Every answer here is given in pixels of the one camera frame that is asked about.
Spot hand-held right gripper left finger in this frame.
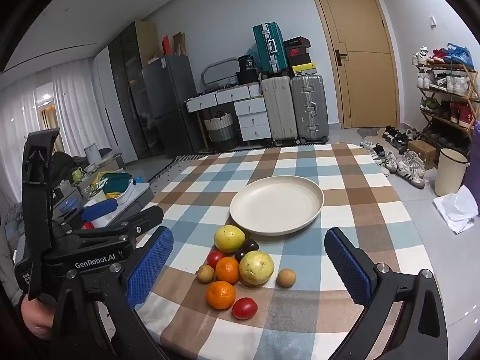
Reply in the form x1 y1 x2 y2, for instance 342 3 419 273
50 226 175 360

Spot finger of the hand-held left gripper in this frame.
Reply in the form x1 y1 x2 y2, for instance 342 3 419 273
77 205 164 244
80 199 119 221

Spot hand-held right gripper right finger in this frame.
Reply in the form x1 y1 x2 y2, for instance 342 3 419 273
324 227 449 360

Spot red tomato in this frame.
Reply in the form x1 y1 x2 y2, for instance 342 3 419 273
207 250 226 269
232 297 259 320

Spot orange mandarin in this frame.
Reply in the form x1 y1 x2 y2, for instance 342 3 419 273
215 257 241 285
206 280 237 310

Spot yellow pear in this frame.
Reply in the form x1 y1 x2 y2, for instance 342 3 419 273
239 250 275 286
214 225 246 253

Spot cream round plate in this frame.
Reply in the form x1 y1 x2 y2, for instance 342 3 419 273
229 175 324 237

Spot person's left hand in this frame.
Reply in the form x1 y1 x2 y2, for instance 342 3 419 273
20 295 55 340

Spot cluttered coffee table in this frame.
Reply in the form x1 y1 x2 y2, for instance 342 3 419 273
52 178 154 231

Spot green yellow bag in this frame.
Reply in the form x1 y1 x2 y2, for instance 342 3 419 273
90 172 134 197

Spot checkered tablecloth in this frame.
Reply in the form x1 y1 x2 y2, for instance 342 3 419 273
133 143 437 360

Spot white sheer curtains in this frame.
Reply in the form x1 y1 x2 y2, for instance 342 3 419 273
0 64 98 162

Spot white wardrobe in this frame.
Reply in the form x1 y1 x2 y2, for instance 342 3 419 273
93 47 137 164

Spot woven laundry basket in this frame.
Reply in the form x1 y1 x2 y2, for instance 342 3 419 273
203 112 239 151

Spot scattered shoes pile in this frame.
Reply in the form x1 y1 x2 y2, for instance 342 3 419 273
360 125 426 188

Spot grey refrigerator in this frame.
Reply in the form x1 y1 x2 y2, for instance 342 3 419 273
142 54 205 154

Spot white plastic bag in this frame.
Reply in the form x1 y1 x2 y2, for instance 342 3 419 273
434 184 479 234

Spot dark glass wardrobe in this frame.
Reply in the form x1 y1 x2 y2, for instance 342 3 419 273
108 20 162 158

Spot brown cardboard box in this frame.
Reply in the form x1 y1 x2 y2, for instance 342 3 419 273
407 140 437 169

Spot cream bin with black rim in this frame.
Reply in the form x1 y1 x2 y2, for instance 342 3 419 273
434 147 470 197

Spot white desk with drawers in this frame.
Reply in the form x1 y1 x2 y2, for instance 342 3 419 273
185 82 263 113

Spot white drawer cabinet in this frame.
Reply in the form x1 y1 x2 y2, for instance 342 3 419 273
234 97 272 143

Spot silver suitcase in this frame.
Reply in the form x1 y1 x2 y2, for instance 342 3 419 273
289 74 330 144

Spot beige suitcase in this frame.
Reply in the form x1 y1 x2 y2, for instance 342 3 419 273
260 75 299 147

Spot black storage crate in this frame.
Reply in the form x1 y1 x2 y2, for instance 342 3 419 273
235 69 261 85

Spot wooden shoe rack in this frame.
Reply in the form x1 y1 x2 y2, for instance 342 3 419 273
412 43 480 166

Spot rows of racked sneakers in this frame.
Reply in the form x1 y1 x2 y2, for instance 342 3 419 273
412 45 480 130

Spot teal suitcase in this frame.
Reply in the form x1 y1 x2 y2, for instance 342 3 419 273
252 22 289 75

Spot wooden door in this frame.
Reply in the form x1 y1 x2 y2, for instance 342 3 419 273
307 0 400 130

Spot red black shoe box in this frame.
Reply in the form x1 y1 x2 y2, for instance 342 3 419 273
285 47 312 60

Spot blue plastic bag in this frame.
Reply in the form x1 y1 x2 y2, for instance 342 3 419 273
444 43 474 69

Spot round metal frame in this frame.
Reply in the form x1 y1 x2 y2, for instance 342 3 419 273
202 57 241 87

